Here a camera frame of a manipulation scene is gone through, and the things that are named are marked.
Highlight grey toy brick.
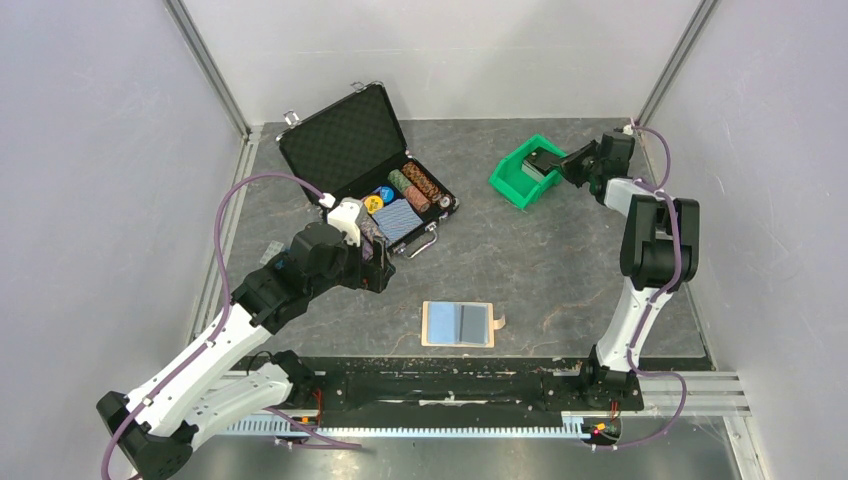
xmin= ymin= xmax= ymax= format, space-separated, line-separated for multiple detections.
xmin=260 ymin=240 xmax=285 ymax=265

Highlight orange blue chip row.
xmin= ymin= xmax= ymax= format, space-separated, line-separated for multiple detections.
xmin=357 ymin=213 xmax=389 ymax=250

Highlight orange black chip row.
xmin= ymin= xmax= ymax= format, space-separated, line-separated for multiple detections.
xmin=401 ymin=161 xmax=453 ymax=209

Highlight blue small blind button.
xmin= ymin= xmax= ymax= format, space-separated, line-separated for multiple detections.
xmin=373 ymin=186 xmax=397 ymax=205

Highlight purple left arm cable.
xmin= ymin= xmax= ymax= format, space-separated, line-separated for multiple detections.
xmin=99 ymin=172 xmax=364 ymax=480

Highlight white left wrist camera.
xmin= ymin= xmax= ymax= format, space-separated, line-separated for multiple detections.
xmin=319 ymin=193 xmax=363 ymax=247

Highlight yellow big blind button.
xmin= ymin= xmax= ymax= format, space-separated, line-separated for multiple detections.
xmin=362 ymin=195 xmax=385 ymax=215

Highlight green red chip row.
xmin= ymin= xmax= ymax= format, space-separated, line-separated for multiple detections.
xmin=388 ymin=169 xmax=430 ymax=213

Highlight beige card holder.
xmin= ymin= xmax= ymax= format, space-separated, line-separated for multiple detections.
xmin=421 ymin=301 xmax=506 ymax=348

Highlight green plastic bin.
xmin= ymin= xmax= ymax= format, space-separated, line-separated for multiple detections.
xmin=488 ymin=134 xmax=566 ymax=210

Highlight blue patterned playing card deck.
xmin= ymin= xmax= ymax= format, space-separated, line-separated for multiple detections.
xmin=372 ymin=199 xmax=422 ymax=244

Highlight black poker chip case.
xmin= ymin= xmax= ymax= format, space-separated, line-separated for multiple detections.
xmin=276 ymin=81 xmax=459 ymax=259

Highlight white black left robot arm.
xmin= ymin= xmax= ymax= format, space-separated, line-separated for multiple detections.
xmin=96 ymin=222 xmax=395 ymax=479

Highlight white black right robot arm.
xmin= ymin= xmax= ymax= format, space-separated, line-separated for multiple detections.
xmin=554 ymin=132 xmax=700 ymax=409

